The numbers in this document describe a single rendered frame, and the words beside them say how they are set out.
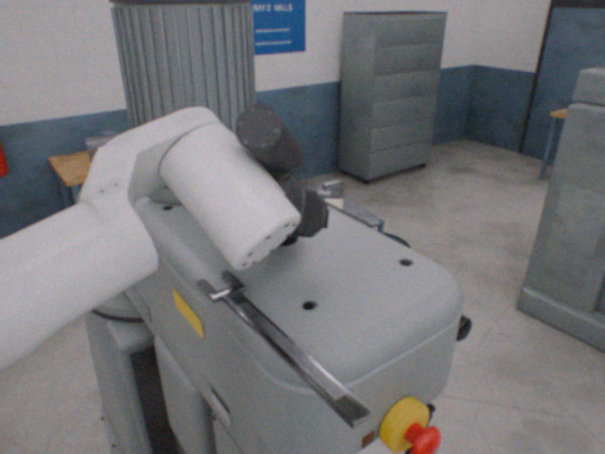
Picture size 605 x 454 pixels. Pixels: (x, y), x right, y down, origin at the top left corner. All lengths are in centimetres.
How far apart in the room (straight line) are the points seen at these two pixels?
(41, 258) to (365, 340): 28
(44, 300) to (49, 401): 303
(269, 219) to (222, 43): 39
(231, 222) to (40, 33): 442
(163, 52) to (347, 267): 37
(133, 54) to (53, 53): 404
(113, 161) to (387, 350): 30
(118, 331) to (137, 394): 15
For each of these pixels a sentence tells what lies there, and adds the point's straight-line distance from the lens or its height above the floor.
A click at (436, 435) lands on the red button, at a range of 53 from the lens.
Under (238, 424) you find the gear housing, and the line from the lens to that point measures 64.
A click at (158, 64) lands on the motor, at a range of 68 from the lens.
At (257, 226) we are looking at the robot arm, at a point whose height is 203.
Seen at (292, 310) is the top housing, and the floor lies 189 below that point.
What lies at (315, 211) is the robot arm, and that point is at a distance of 53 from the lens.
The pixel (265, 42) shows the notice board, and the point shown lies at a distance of 549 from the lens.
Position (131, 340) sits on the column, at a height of 152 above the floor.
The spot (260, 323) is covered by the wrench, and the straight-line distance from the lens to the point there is 45.
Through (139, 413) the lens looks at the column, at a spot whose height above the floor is 133.
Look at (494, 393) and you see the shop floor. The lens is 322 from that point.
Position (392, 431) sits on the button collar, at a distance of 53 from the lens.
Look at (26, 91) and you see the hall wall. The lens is 473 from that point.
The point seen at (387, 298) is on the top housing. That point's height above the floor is 189.
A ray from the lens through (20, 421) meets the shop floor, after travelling 328.
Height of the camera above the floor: 217
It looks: 27 degrees down
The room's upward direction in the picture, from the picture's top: straight up
